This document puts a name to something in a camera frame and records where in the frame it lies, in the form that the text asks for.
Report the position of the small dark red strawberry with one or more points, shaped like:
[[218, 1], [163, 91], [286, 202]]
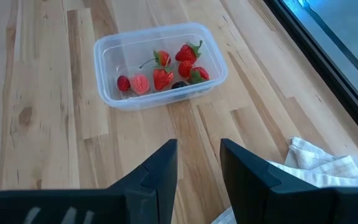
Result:
[[123, 83]]

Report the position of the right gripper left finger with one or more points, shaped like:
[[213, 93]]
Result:
[[154, 186]]

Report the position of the white checked dish towel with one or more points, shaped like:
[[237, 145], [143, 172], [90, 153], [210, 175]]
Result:
[[322, 169]]

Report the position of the pale pink strawberry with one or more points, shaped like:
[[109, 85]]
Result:
[[139, 84]]

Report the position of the dark berry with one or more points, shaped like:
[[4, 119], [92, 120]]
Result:
[[179, 84]]

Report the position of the red strawberry with long stem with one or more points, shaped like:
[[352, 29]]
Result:
[[163, 58]]

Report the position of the black aluminium table frame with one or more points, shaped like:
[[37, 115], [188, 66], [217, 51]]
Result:
[[322, 62]]

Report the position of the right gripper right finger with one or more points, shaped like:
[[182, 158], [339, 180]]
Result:
[[253, 186]]

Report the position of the clear plastic tupperware container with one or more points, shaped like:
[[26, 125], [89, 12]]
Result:
[[110, 46]]

